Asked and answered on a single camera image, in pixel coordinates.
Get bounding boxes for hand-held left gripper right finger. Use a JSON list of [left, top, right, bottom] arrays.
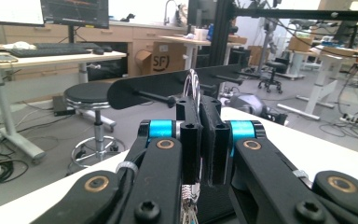
[[200, 95, 231, 187]]

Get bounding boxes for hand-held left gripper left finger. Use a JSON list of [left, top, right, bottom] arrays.
[[176, 96, 203, 185]]

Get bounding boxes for silver key ring with keys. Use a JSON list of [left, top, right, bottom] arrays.
[[180, 68, 202, 224]]

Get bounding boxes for black rack with pegs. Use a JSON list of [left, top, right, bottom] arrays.
[[106, 63, 244, 110]]

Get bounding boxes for black flat rectangular pad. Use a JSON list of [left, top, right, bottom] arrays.
[[196, 182, 235, 220]]

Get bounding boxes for grey machine on floor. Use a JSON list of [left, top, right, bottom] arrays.
[[226, 92, 289, 127]]

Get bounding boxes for brown cardboard box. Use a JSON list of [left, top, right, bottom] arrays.
[[134, 41, 187, 76]]

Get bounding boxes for black wheeled office stool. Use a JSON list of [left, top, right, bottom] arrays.
[[257, 61, 288, 95]]

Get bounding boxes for small wooden-top table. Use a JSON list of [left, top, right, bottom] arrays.
[[158, 35, 248, 71]]

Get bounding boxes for white-legged table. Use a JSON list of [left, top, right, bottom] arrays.
[[276, 45, 358, 121]]

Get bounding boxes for wooden cabinet counter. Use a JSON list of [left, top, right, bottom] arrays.
[[0, 21, 190, 82]]

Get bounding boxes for small cardboard box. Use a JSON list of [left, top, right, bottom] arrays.
[[287, 35, 315, 52]]

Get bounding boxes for black monitor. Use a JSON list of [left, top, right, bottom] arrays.
[[186, 0, 217, 28]]

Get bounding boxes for metal faucet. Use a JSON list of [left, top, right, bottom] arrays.
[[162, 0, 178, 26]]

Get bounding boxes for white power strip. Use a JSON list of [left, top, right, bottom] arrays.
[[338, 113, 358, 126]]

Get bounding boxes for white desk with wooden top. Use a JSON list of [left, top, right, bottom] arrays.
[[0, 50, 128, 165]]

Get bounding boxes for black keyboard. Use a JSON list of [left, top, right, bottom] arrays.
[[7, 46, 92, 59]]

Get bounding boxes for dark computer monitor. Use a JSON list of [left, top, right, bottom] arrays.
[[40, 0, 110, 30]]

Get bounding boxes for white cloth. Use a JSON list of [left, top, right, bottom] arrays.
[[0, 40, 38, 51]]

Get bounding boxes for smartphone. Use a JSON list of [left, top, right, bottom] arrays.
[[0, 54, 19, 63]]

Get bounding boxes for bright computer monitor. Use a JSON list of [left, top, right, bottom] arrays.
[[0, 0, 46, 26]]

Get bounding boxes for black stool with chrome ring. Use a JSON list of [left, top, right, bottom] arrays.
[[63, 81, 128, 175]]

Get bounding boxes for black metal frame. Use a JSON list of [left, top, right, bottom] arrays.
[[209, 0, 358, 100]]

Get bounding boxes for floor cables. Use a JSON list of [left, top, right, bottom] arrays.
[[0, 105, 30, 194]]

